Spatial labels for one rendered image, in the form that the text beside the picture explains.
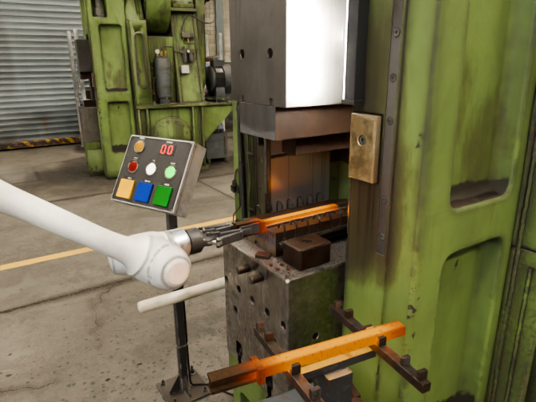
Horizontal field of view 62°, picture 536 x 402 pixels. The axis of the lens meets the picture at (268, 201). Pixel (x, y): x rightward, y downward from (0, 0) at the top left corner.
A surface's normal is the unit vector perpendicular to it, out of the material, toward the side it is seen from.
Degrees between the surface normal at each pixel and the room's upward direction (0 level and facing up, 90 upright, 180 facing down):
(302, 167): 90
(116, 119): 90
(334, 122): 90
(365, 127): 90
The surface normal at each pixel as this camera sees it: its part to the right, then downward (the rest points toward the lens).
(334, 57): 0.55, 0.25
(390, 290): -0.84, 0.17
